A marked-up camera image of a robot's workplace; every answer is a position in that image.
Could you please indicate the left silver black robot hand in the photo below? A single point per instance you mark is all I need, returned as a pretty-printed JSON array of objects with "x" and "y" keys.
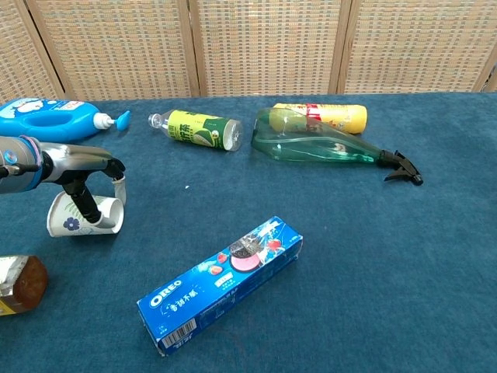
[{"x": 74, "y": 161}]

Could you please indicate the green label tea bottle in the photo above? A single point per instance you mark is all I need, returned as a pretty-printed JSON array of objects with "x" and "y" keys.
[{"x": 198, "y": 129}]

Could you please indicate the blue felt table cover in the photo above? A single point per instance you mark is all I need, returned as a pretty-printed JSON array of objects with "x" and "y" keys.
[{"x": 369, "y": 252}]

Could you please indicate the woven bamboo folding screen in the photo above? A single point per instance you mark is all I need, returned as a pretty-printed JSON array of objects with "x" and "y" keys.
[{"x": 268, "y": 46}]

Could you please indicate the blue Oreo cookie box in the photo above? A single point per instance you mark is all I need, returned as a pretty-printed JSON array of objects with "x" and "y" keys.
[{"x": 217, "y": 287}]

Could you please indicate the yellow plastic bottle red label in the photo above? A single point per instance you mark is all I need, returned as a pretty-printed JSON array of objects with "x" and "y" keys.
[{"x": 345, "y": 116}]

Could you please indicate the blue detergent pump bottle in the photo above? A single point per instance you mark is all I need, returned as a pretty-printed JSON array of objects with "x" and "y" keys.
[{"x": 54, "y": 116}]

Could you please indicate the green transparent spray bottle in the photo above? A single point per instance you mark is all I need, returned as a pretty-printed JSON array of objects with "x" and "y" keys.
[{"x": 310, "y": 145}]

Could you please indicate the white floral paper cup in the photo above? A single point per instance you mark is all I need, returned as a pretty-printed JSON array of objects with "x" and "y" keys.
[{"x": 66, "y": 221}]

